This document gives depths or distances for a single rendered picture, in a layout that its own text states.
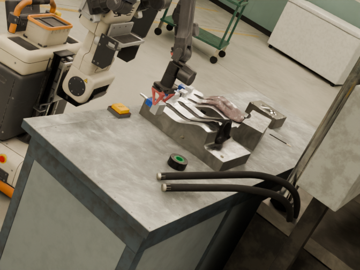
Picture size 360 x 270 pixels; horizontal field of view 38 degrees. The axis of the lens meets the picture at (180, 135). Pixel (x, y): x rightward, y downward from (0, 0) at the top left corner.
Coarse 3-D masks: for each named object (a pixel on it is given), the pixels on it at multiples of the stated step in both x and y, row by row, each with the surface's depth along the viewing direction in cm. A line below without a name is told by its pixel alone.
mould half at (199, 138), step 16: (144, 112) 246; (160, 128) 241; (176, 128) 236; (192, 128) 231; (208, 128) 230; (192, 144) 232; (208, 144) 232; (224, 144) 241; (208, 160) 228; (224, 160) 226; (240, 160) 239
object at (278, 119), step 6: (252, 102) 310; (258, 102) 315; (264, 102) 319; (246, 108) 311; (252, 108) 308; (258, 108) 306; (264, 108) 314; (270, 108) 314; (264, 114) 305; (270, 114) 304; (276, 114) 311; (282, 114) 314; (276, 120) 301; (282, 120) 310; (270, 126) 303; (276, 126) 308
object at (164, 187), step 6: (162, 186) 194; (168, 186) 194; (174, 186) 195; (180, 186) 196; (186, 186) 197; (192, 186) 198; (198, 186) 199; (204, 186) 200; (210, 186) 200; (216, 186) 202; (222, 186) 203; (228, 186) 204
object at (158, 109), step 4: (144, 96) 231; (148, 100) 228; (152, 100) 228; (160, 100) 229; (148, 104) 228; (152, 104) 226; (156, 104) 225; (160, 104) 225; (164, 104) 227; (152, 108) 227; (156, 108) 225; (160, 108) 226; (152, 112) 227; (156, 112) 226; (160, 112) 229
